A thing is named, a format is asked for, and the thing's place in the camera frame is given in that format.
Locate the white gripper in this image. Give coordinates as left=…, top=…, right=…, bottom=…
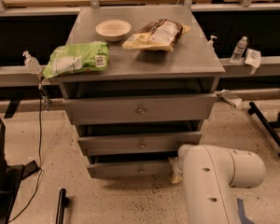
left=168, top=157, right=183, bottom=184

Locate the grey bottom drawer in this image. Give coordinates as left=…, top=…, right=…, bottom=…
left=87, top=160, right=173, bottom=179

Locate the grey drawer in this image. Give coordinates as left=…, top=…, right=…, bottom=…
left=87, top=160, right=173, bottom=179
left=64, top=94, right=217, bottom=125
left=78, top=132, right=202, bottom=156

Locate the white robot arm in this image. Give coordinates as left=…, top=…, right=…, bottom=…
left=169, top=145, right=266, bottom=224

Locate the grey middle drawer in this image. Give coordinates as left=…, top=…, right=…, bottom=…
left=78, top=132, right=202, bottom=156

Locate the grey top drawer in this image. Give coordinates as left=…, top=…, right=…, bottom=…
left=64, top=94, right=217, bottom=125

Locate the grey drawer cabinet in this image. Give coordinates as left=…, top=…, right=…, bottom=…
left=51, top=5, right=226, bottom=179

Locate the folded cloth on ledge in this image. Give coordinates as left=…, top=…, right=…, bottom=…
left=217, top=90, right=242, bottom=107

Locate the black tube on floor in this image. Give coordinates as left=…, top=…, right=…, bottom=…
left=55, top=189, right=69, bottom=224

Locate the black stand base right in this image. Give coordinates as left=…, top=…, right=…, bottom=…
left=248, top=102, right=280, bottom=157

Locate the small white pump bottle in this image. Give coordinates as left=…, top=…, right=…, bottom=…
left=207, top=35, right=217, bottom=51

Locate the brown yellow snack bag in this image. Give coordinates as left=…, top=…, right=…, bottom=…
left=122, top=19, right=190, bottom=52

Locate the white wipes packet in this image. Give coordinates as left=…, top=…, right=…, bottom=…
left=245, top=49, right=261, bottom=67

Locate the green chip bag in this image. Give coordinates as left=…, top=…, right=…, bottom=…
left=43, top=41, right=109, bottom=78

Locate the clear water bottle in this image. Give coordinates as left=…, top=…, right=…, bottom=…
left=230, top=36, right=247, bottom=63

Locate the white paper bowl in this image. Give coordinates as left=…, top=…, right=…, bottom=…
left=95, top=20, right=132, bottom=42

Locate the black monitor stand left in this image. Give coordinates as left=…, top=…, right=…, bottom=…
left=0, top=118, right=40, bottom=224

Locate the clear sanitizer pump bottle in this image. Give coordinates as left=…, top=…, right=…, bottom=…
left=22, top=50, right=42, bottom=75

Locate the black cable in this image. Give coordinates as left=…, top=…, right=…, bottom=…
left=7, top=83, right=52, bottom=224

